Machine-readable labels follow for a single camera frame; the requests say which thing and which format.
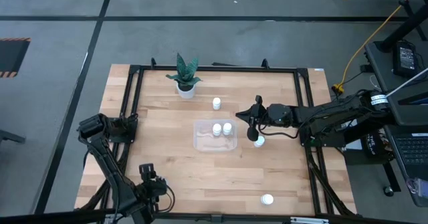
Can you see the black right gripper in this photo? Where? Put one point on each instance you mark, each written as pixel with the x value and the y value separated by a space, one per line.
pixel 277 115

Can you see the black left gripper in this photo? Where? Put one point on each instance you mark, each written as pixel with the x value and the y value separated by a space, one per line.
pixel 154 187

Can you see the white pill bottle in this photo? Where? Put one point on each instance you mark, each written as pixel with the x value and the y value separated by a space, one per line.
pixel 227 128
pixel 267 199
pixel 216 103
pixel 216 129
pixel 260 142

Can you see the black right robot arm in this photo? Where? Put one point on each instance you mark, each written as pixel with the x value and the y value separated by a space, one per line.
pixel 334 113

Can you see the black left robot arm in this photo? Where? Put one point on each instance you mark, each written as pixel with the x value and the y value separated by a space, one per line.
pixel 112 170

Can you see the clear plastic basket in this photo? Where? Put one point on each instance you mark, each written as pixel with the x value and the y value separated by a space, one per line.
pixel 214 143

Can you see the green plant in white pot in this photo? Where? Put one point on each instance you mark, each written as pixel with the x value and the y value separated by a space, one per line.
pixel 186 80

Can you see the black rig beam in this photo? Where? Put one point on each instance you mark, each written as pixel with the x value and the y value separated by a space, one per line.
pixel 50 219

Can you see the black box with white lettering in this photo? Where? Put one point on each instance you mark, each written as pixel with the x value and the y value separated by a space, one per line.
pixel 374 145

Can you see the black side desk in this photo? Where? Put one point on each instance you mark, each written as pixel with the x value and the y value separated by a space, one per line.
pixel 384 70

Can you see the grey chair leg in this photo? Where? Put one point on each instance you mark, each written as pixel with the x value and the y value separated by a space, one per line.
pixel 10 137

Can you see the black caster wheel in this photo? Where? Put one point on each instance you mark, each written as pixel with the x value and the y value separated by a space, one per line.
pixel 389 191

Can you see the black power adapter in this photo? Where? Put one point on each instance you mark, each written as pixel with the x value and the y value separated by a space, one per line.
pixel 405 58

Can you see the dark laptop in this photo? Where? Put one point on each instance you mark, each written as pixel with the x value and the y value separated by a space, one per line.
pixel 411 150

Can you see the black desk leg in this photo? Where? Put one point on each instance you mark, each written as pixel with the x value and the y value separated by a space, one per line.
pixel 401 30

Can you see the black mat with hazard stripes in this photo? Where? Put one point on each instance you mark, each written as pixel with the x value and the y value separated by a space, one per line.
pixel 11 57

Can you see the black aluminium table frame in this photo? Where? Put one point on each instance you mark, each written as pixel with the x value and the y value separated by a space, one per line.
pixel 217 68

